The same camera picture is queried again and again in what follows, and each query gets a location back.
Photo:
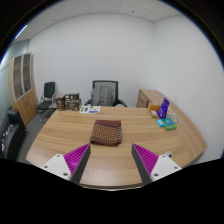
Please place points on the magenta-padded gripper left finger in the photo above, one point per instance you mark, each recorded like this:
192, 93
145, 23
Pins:
60, 165

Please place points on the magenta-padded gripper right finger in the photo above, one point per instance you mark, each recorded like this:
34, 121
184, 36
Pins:
163, 165

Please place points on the brown patterned towel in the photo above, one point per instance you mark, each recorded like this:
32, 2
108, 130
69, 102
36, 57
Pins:
106, 132

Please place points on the small green box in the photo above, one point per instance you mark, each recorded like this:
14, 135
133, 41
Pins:
169, 124

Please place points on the small blue box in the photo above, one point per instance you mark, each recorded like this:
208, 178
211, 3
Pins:
160, 123

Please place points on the small yellow box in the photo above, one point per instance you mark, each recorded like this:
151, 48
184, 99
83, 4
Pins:
153, 114

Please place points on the black sofa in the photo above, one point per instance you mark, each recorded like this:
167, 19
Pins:
11, 136

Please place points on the large dark cardboard box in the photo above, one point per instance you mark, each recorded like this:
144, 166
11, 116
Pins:
72, 105

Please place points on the brown cardboard box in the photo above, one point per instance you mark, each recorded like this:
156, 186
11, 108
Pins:
60, 102

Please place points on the white printed sheet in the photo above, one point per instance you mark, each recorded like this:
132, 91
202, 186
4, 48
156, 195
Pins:
89, 109

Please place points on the wooden shelf cabinet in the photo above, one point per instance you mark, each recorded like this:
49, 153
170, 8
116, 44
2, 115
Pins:
28, 108

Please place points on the black cardboard box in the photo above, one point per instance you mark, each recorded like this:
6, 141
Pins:
71, 97

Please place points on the wooden side desk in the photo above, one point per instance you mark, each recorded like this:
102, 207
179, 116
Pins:
144, 98

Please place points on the black visitor chair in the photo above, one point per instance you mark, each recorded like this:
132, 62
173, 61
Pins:
49, 90

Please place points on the grey backpack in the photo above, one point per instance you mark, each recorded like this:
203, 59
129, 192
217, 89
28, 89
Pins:
102, 96

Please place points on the black mesh office chair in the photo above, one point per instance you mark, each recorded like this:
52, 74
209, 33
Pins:
115, 88

